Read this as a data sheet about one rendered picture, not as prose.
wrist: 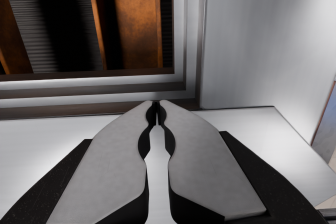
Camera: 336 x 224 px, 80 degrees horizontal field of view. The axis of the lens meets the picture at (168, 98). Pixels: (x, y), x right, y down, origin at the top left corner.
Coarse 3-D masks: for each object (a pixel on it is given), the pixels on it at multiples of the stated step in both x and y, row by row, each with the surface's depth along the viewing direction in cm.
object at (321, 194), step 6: (330, 168) 17; (324, 174) 18; (330, 174) 18; (324, 180) 18; (330, 180) 18; (318, 186) 18; (324, 186) 18; (330, 186) 18; (318, 192) 19; (324, 192) 19; (330, 192) 19; (312, 198) 19; (318, 198) 19; (324, 198) 19; (312, 204) 19
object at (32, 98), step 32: (192, 0) 12; (192, 32) 13; (192, 64) 14; (0, 96) 15; (32, 96) 15; (64, 96) 15; (96, 96) 15; (128, 96) 15; (160, 96) 15; (192, 96) 15
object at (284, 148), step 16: (272, 112) 14; (272, 128) 15; (288, 128) 15; (272, 144) 16; (288, 144) 16; (304, 144) 16; (272, 160) 16; (288, 160) 16; (304, 160) 17; (320, 160) 17; (288, 176) 17; (304, 176) 18; (320, 176) 18; (304, 192) 18
